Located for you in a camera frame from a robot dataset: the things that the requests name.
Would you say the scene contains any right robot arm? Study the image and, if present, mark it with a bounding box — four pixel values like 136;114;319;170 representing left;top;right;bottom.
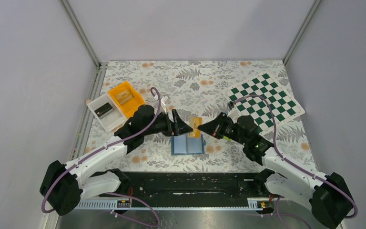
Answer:
197;113;355;229

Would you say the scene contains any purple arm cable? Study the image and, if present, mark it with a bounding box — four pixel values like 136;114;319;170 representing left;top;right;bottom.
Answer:
228;94;359;229
41;87;162;214

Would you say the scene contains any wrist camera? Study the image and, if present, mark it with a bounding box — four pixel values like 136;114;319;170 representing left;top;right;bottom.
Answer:
161;95;170;110
227;101;236;111

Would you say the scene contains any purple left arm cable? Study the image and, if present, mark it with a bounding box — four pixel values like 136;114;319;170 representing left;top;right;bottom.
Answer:
41;87;162;214

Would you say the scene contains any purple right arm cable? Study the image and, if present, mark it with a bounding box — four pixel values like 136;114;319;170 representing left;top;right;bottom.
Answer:
228;94;359;229

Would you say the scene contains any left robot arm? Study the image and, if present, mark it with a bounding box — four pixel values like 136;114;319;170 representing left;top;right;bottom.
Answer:
40;105;193;216

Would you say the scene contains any black item in white bin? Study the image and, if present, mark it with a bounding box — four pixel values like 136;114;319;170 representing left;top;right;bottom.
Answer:
94;103;114;119

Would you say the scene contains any blue card holder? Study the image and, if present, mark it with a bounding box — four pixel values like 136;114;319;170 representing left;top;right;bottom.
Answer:
171;134;206;156

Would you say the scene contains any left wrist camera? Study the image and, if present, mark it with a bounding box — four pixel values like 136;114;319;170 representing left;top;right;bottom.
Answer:
161;95;170;110

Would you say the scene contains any gold credit card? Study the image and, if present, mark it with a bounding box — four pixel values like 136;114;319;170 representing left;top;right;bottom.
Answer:
188;117;202;138

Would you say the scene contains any white plastic bin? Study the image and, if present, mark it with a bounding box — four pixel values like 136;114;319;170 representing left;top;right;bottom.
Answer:
87;93;127;132

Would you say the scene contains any item in orange bin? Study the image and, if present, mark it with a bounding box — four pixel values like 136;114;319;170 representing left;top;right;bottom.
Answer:
116;89;133;104

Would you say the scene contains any floral table mat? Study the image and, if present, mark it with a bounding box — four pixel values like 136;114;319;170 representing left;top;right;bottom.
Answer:
85;60;318;174

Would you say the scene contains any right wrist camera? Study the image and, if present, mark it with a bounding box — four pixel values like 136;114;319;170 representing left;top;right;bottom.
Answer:
227;101;236;111

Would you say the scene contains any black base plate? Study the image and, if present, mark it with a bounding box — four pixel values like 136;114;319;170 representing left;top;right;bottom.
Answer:
85;171;318;208

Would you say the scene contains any orange plastic bin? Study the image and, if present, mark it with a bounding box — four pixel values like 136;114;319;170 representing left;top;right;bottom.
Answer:
108;81;145;118

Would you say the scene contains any green white chessboard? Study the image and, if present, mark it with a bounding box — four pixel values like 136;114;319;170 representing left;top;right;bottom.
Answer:
223;73;305;135

